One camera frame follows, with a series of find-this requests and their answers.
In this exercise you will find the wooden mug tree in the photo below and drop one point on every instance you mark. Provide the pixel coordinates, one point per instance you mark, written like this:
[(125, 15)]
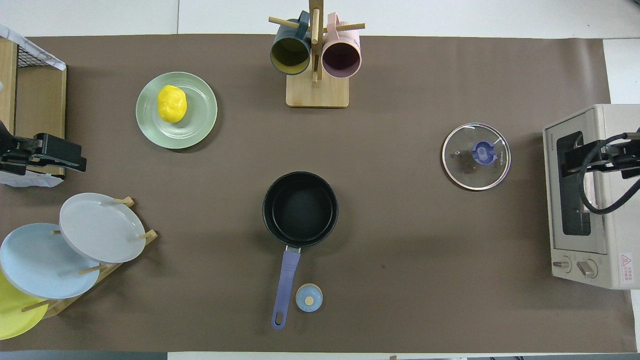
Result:
[(317, 95)]

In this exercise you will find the pink ribbed mug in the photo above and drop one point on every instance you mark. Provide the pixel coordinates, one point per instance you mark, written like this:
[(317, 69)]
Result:
[(341, 60)]

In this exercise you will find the wooden plate rack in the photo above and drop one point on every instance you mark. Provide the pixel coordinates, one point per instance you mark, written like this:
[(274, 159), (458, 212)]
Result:
[(57, 306)]

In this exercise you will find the white crumpled paper sheet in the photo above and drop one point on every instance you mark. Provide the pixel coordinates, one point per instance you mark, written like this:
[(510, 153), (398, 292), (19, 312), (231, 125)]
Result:
[(35, 181), (56, 63)]

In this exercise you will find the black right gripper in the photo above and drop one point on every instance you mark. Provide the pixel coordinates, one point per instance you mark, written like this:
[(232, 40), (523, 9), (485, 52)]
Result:
[(627, 157)]

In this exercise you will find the yellow potato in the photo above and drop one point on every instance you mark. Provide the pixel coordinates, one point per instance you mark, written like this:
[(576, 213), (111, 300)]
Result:
[(172, 104)]

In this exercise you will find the brown table mat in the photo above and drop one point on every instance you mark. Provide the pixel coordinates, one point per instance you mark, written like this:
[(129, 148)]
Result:
[(425, 275)]

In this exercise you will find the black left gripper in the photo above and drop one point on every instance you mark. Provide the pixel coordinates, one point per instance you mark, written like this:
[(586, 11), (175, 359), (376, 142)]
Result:
[(15, 155)]

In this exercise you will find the grey plate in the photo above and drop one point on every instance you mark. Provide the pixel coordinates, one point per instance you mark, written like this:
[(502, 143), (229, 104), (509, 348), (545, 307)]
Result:
[(100, 227)]

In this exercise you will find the beige toaster oven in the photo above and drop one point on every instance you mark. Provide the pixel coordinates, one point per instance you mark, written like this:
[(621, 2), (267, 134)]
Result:
[(575, 250)]

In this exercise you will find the glass lid blue knob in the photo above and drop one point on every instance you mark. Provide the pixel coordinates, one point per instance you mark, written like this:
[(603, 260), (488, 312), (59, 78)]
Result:
[(460, 165)]

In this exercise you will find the pale green plate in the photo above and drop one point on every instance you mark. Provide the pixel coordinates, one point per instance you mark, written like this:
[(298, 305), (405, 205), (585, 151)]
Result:
[(200, 120)]

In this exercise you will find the light blue plate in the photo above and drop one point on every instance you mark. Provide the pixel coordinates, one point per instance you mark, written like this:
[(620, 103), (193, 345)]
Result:
[(40, 265)]

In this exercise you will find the dark teal mug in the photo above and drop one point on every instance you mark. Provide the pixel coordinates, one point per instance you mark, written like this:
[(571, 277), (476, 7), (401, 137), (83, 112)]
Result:
[(290, 55)]

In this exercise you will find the yellow plate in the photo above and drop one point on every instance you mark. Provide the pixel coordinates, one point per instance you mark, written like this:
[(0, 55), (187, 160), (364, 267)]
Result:
[(12, 315)]

